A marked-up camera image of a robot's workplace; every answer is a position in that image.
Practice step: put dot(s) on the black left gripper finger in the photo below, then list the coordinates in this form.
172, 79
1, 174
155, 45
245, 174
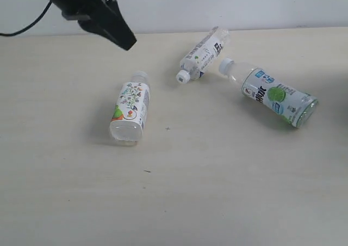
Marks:
105, 19

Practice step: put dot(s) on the white label clear bottle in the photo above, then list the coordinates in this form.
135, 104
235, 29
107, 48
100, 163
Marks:
195, 63

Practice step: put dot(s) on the floral label square bottle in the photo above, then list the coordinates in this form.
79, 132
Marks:
130, 112

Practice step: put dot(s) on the lime label water bottle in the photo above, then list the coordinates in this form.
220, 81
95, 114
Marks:
294, 106

